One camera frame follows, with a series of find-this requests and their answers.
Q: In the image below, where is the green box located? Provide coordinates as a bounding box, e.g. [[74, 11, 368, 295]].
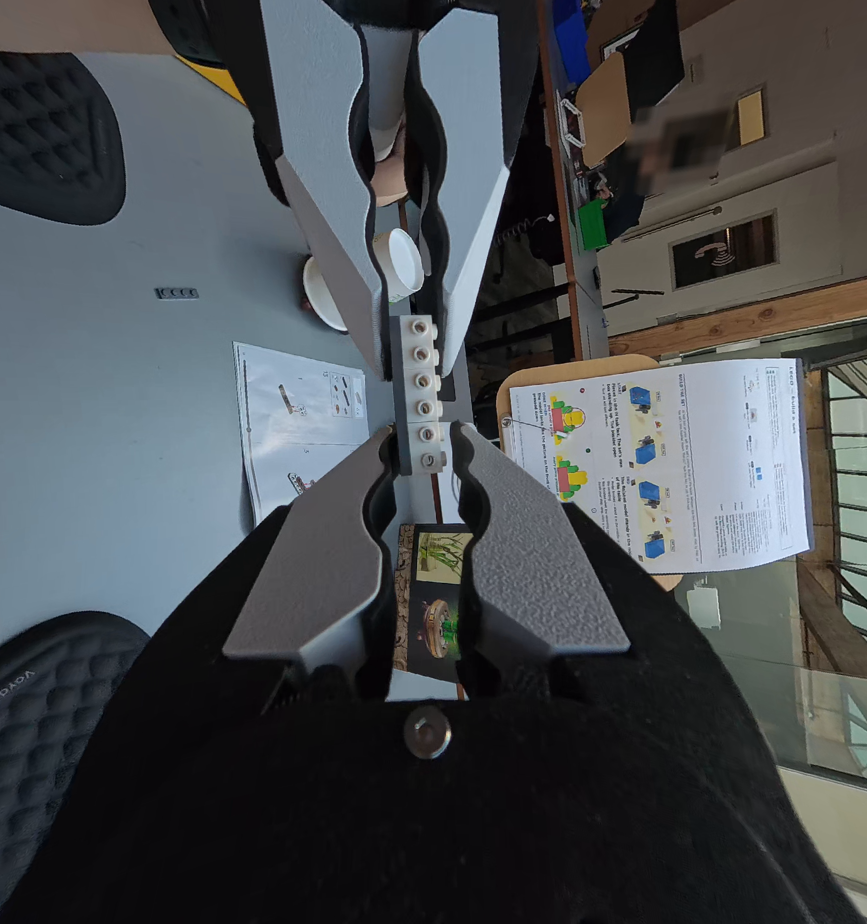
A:
[[578, 198, 612, 251]]

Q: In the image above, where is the black lego set box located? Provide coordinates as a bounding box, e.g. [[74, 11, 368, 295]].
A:
[[394, 523, 472, 681]]

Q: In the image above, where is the yellow plastic bin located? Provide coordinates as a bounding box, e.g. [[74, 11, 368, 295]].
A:
[[184, 56, 250, 108]]

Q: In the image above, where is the printed instruction sheet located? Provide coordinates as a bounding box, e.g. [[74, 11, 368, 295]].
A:
[[509, 359, 816, 576]]

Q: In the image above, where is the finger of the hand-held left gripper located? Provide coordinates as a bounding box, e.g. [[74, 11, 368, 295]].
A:
[[259, 0, 395, 382], [405, 6, 512, 351]]

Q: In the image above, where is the glass panel with phone symbol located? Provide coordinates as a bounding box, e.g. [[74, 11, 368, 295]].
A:
[[670, 213, 778, 291]]

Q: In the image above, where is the long background desk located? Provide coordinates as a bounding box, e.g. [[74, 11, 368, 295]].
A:
[[536, 0, 611, 362]]

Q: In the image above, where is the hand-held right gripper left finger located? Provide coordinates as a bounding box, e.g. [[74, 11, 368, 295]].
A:
[[221, 426, 400, 700]]

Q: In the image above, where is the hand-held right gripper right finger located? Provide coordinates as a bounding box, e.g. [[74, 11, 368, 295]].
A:
[[448, 422, 632, 695]]

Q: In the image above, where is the brown wooden panel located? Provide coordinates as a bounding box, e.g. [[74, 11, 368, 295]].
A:
[[576, 52, 634, 168]]

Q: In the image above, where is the person's left forearm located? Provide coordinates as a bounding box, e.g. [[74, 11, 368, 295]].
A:
[[0, 0, 263, 57]]

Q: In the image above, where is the wooden beam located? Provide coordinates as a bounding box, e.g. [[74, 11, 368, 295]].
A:
[[608, 273, 867, 359]]

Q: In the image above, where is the white and grey lego assembly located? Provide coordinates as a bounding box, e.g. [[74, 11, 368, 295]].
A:
[[390, 315, 450, 477]]

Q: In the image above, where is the black quilted wrist rest pad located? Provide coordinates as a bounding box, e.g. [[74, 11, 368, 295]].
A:
[[0, 49, 127, 227], [0, 612, 151, 907]]

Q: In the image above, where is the black coiled cable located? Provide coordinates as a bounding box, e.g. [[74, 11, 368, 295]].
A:
[[498, 213, 554, 246]]

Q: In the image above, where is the person's left hand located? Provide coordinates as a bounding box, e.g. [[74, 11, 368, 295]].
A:
[[373, 130, 415, 209]]

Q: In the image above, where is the blue plastic bin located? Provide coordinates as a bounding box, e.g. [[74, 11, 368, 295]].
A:
[[549, 0, 593, 82]]

